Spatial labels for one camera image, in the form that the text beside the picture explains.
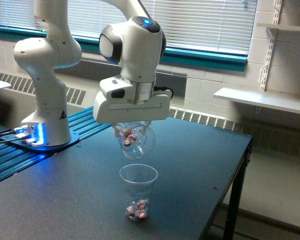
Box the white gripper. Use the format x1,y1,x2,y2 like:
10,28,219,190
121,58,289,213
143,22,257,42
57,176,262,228
93,75,172,138

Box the clear plastic cup with candies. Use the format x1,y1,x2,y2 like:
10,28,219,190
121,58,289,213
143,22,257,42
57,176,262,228
116,121,156,160

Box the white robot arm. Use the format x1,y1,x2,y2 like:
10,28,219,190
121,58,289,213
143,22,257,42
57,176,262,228
14,0,172,148

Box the clear plastic cup on table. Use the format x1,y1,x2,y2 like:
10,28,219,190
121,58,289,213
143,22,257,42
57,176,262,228
119,163,158,215

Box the wrapped candies in table cup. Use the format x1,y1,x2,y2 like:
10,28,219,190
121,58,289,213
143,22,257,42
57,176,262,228
125,199,150,221

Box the white window blinds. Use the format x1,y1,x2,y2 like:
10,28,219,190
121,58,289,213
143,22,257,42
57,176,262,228
0,0,258,56

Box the black table leg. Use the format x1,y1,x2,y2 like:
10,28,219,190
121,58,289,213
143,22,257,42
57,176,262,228
222,140,253,240

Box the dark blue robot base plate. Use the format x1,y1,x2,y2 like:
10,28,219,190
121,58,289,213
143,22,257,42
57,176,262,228
9,130,80,153

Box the blue aluminium rail bed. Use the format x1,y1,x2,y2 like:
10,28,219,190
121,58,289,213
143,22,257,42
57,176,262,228
0,107,110,182

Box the black cables at base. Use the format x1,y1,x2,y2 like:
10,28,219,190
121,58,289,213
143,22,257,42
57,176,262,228
0,128,22,144

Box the wall baseboard heater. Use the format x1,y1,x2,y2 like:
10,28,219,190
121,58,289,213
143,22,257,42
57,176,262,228
0,72,300,157

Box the lower white wall shelf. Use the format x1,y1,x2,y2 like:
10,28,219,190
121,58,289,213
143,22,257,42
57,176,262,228
213,87,300,114

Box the white wall shelf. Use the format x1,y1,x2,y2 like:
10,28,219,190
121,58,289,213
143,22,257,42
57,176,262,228
257,23,300,32
213,87,300,114

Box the upper white wall shelf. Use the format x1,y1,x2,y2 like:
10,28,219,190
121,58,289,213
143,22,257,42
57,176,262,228
257,23,300,32

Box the white shelf wall rail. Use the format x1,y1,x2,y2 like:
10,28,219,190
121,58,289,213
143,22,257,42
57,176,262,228
257,0,282,92

